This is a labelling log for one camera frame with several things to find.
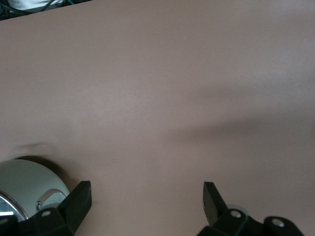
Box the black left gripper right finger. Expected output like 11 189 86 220
196 181 305 236

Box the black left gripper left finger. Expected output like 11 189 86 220
0 181 93 236

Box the sage green electric pot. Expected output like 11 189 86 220
0 159 71 222

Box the glass pot lid with knob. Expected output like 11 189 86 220
0 190 25 221

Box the brown table mat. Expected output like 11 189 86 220
0 0 315 236

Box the black cable bundle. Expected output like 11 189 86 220
0 0 74 20

